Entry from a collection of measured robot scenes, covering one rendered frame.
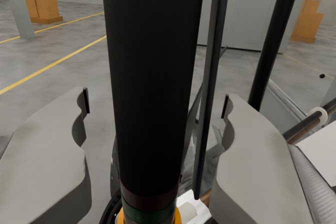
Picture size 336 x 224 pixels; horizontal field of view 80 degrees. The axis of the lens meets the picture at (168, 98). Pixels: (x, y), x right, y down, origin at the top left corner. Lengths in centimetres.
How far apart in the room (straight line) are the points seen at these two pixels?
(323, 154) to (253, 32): 535
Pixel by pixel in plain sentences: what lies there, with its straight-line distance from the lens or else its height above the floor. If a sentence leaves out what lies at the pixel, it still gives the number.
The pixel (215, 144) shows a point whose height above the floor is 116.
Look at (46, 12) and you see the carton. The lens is 836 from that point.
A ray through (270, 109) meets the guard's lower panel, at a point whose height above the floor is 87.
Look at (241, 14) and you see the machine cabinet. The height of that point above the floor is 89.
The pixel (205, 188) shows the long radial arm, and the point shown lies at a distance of 51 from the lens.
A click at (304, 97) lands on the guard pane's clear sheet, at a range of 120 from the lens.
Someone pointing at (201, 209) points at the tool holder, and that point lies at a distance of 20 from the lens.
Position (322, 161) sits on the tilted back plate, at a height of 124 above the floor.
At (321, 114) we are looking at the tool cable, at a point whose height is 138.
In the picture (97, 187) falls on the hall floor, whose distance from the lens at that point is 194.
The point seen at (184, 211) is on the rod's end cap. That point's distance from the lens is 19.
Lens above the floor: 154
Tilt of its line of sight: 30 degrees down
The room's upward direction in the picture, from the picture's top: 4 degrees clockwise
